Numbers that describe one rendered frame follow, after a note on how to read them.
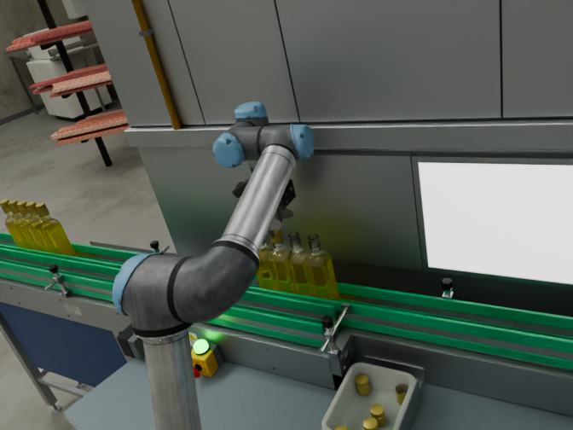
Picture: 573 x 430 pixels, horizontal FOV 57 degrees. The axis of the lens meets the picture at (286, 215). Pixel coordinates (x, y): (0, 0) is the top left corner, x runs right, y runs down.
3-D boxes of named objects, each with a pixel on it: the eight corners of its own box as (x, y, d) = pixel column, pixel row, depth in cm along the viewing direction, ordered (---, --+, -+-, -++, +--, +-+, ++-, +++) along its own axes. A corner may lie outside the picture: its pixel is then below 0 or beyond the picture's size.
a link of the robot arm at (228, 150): (249, 136, 110) (269, 117, 119) (205, 139, 115) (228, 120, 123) (257, 170, 114) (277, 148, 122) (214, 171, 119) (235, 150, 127)
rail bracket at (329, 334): (355, 328, 141) (349, 292, 135) (331, 374, 129) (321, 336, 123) (345, 326, 143) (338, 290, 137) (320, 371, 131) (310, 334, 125)
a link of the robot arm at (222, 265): (221, 305, 81) (307, 107, 110) (164, 299, 86) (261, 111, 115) (247, 342, 89) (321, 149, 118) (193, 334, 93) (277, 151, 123)
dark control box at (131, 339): (158, 344, 174) (149, 325, 170) (142, 361, 168) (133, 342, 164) (140, 339, 178) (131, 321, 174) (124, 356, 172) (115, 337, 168)
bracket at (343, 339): (357, 351, 143) (354, 333, 140) (344, 377, 136) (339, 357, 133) (345, 349, 145) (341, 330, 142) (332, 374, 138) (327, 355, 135)
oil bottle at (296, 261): (324, 305, 153) (310, 244, 143) (316, 317, 149) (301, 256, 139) (307, 302, 156) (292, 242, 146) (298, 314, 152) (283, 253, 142)
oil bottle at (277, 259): (306, 302, 156) (292, 242, 146) (298, 314, 152) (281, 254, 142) (290, 299, 159) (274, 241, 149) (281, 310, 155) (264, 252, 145)
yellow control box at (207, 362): (224, 362, 160) (217, 344, 157) (211, 380, 155) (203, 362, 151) (206, 357, 164) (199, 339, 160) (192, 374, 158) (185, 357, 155)
